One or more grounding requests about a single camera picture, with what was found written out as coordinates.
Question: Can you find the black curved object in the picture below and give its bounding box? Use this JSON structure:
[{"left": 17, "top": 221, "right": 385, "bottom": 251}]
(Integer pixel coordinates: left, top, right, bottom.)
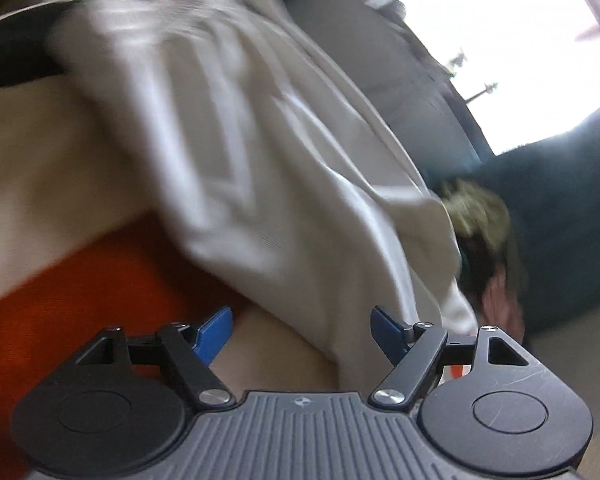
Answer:
[{"left": 0, "top": 0, "right": 87, "bottom": 94}]

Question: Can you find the white garment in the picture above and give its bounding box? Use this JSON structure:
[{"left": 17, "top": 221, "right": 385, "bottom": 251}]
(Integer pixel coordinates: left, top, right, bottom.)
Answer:
[{"left": 47, "top": 0, "right": 481, "bottom": 392}]

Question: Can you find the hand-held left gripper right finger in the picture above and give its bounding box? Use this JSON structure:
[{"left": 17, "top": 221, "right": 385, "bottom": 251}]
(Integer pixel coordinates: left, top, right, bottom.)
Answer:
[{"left": 370, "top": 304, "right": 532, "bottom": 410}]

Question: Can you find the beige cloth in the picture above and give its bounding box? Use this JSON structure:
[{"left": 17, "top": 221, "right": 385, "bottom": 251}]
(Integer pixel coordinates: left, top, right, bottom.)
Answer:
[{"left": 0, "top": 74, "right": 342, "bottom": 392}]

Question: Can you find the orange cloth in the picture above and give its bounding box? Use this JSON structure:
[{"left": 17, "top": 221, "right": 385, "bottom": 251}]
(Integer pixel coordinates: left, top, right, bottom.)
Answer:
[{"left": 0, "top": 209, "right": 251, "bottom": 480}]

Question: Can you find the camouflage cloth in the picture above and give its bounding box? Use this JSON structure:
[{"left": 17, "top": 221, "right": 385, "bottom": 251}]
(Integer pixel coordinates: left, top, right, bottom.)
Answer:
[{"left": 439, "top": 178, "right": 528, "bottom": 291}]

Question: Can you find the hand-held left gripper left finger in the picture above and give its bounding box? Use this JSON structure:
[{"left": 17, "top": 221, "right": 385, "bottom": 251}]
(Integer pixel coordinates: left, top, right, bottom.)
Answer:
[{"left": 74, "top": 306, "right": 237, "bottom": 410}]

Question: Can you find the grey sofa cushion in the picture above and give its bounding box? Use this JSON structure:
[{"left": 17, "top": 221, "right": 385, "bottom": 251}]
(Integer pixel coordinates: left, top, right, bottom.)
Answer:
[{"left": 279, "top": 0, "right": 483, "bottom": 173}]

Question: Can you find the person's right hand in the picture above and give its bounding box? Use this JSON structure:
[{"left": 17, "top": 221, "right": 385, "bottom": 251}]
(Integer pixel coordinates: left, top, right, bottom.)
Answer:
[{"left": 480, "top": 267, "right": 527, "bottom": 338}]

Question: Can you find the bright window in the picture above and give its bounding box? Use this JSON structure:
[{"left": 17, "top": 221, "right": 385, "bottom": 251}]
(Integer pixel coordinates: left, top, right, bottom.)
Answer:
[{"left": 365, "top": 0, "right": 600, "bottom": 157}]

